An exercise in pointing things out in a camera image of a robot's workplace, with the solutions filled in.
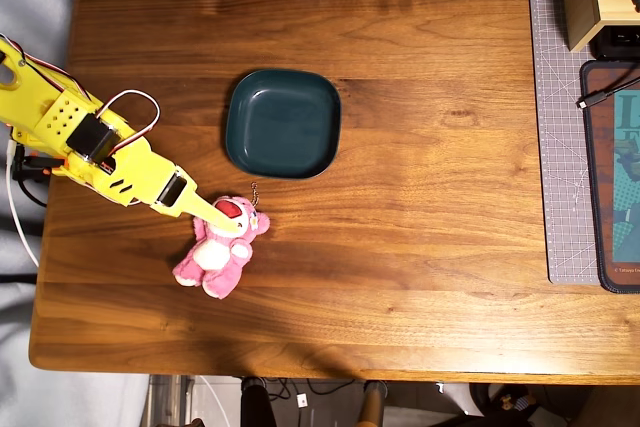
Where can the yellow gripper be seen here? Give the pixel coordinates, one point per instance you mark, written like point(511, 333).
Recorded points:
point(171, 192)

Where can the pink strawberry bear plush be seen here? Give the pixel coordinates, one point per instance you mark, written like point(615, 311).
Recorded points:
point(220, 262)

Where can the yellow robot arm with base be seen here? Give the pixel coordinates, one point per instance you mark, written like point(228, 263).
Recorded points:
point(45, 102)

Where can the dark green square dish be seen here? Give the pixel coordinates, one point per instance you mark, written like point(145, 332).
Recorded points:
point(282, 127)

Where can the orange black table clamp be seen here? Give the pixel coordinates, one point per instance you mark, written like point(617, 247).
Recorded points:
point(50, 163)

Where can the small white plug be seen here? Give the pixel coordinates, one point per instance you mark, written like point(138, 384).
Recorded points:
point(301, 400)

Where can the grey cutting mat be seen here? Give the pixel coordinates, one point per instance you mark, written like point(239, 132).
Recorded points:
point(560, 147)

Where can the small toy figure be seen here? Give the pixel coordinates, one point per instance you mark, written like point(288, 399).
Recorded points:
point(517, 402)

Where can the dark printed mouse pad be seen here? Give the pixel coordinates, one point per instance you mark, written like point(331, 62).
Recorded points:
point(605, 197)

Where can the black electronic device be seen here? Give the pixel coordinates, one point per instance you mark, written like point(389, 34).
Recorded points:
point(620, 44)

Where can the black post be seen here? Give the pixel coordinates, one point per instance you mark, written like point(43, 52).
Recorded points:
point(255, 404)

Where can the wooden post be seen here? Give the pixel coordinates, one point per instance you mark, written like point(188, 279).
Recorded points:
point(372, 404)

